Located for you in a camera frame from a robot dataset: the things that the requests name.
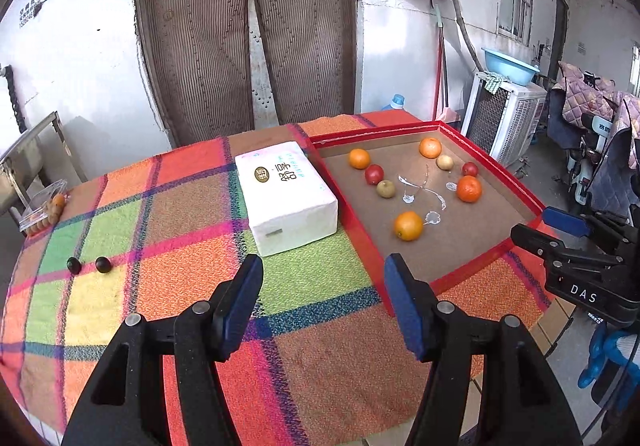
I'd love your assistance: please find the smaller green-tan kiwi fruit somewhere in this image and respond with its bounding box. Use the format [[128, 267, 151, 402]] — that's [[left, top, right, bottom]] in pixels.
[[436, 154, 454, 171]]

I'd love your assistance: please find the medium orange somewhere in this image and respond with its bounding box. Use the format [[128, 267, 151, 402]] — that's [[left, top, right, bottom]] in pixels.
[[393, 211, 424, 241]]

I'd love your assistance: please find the left black plum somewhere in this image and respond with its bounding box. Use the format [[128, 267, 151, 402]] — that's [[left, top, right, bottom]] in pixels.
[[66, 257, 82, 275]]

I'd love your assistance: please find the white tissue pack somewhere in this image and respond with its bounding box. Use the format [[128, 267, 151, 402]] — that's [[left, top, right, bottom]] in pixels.
[[234, 142, 338, 257]]

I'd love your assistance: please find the small deep orange tangerine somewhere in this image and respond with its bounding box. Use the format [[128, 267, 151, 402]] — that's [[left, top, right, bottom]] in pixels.
[[419, 137, 442, 159]]

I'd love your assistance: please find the scooter with quilted cover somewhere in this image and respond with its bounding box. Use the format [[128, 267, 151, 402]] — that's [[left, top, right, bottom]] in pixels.
[[547, 62, 639, 218]]

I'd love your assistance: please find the white air cooler unit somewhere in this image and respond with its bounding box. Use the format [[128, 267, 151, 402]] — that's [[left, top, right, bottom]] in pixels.
[[461, 72, 547, 168]]

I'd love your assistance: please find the right blue gloved hand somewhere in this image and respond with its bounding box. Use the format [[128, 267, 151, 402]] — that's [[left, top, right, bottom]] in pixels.
[[577, 322, 639, 414]]

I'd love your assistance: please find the red-handled mop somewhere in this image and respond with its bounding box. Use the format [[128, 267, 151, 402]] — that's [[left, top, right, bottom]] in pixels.
[[432, 4, 450, 122]]

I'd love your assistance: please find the blue-capped water bottle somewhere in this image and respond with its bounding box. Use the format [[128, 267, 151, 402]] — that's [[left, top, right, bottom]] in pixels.
[[383, 94, 405, 110]]

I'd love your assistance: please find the right black plum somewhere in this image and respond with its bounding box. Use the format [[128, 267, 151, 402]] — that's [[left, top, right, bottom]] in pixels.
[[94, 257, 113, 274]]

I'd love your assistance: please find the large dark orange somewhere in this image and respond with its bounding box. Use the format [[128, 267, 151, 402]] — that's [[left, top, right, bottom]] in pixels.
[[456, 175, 483, 203]]

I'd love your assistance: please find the yellow-orange small orange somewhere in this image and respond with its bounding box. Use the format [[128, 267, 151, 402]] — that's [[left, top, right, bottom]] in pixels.
[[348, 148, 371, 170]]

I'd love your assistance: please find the clear plastic fruit box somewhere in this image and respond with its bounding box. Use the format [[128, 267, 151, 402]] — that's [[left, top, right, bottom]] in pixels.
[[18, 180, 68, 236]]

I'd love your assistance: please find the light blue plastic basin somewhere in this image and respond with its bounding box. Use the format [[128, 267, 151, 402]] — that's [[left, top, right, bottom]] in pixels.
[[483, 48, 539, 87]]

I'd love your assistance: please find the larger tan kiwi fruit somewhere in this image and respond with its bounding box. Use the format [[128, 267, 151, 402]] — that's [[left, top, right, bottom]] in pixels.
[[375, 179, 396, 199]]

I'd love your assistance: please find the brown quilted door curtain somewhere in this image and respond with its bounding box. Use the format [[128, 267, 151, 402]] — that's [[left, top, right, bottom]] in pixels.
[[134, 0, 357, 147]]

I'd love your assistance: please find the red cardboard tray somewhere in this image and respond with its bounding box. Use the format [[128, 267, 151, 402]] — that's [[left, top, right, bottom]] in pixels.
[[310, 122, 552, 322]]

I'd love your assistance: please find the red tomato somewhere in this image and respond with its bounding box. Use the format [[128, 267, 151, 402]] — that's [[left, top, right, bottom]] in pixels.
[[461, 161, 480, 177], [364, 165, 385, 186]]

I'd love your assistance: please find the black corrugated hose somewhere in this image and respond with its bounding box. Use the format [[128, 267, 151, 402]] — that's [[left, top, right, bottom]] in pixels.
[[0, 64, 27, 134]]

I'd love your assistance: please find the metal sink on stand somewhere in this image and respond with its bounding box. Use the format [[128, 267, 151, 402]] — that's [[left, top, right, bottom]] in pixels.
[[1, 111, 88, 223]]

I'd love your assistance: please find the black plum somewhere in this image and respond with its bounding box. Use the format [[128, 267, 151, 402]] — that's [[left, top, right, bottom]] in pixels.
[[66, 257, 82, 275], [94, 257, 113, 274]]

